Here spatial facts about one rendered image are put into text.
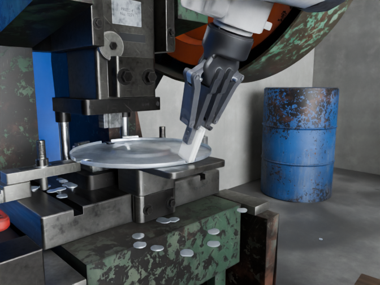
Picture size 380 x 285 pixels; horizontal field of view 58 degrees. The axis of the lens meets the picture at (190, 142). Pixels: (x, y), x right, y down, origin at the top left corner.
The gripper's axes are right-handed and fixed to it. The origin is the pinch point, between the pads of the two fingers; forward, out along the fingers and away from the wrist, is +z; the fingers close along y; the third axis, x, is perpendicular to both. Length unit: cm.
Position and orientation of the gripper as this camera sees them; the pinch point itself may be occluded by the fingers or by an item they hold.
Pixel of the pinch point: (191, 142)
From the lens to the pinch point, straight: 61.4
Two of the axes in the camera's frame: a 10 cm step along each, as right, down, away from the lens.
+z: -3.0, 8.5, 4.4
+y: 6.9, -1.2, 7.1
